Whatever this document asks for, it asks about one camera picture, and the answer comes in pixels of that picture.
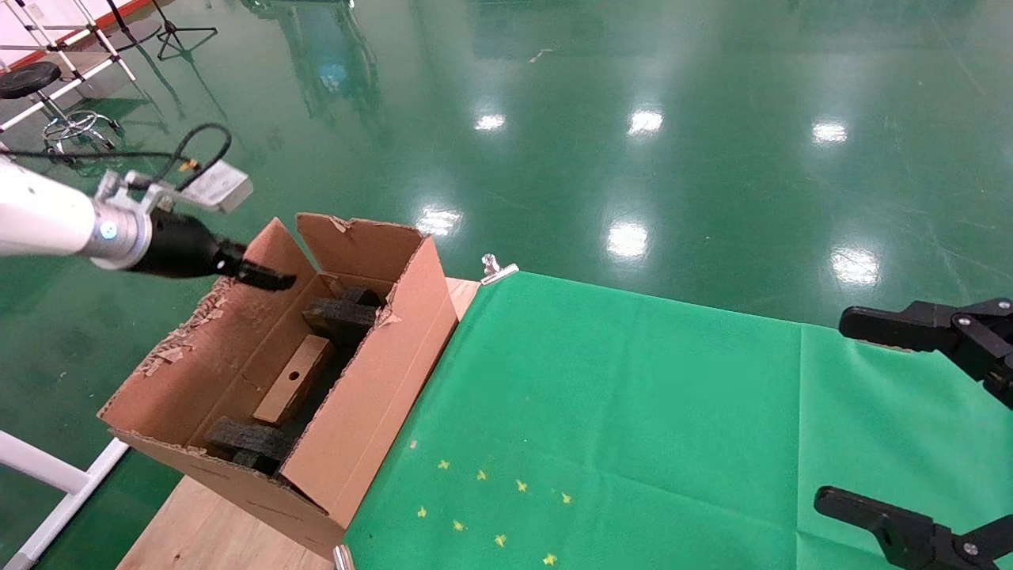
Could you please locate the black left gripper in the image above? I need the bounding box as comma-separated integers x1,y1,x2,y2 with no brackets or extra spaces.
131,210,298,292

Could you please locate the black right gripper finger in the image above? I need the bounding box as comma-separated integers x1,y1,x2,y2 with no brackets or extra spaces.
814,488,1013,570
837,298,1013,412

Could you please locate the small taped cardboard box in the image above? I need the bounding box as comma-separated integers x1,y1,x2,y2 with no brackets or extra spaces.
253,334,333,426

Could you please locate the large open cardboard carton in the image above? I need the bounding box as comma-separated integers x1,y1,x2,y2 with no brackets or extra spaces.
99,212,460,561

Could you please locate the green table cloth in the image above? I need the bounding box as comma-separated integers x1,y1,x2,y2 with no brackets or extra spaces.
344,272,1013,570

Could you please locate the black tripod stand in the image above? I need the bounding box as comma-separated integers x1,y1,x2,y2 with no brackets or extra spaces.
153,0,218,62

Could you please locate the black round base stand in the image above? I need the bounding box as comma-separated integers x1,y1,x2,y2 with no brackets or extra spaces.
105,0,165,54

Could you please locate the black round stool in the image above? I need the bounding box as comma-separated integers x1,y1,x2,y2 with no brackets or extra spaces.
0,62,121,167

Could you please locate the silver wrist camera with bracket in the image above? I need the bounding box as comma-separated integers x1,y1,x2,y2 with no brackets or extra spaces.
95,161,254,215

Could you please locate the white table frame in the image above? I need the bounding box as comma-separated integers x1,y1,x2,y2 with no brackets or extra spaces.
0,431,131,570

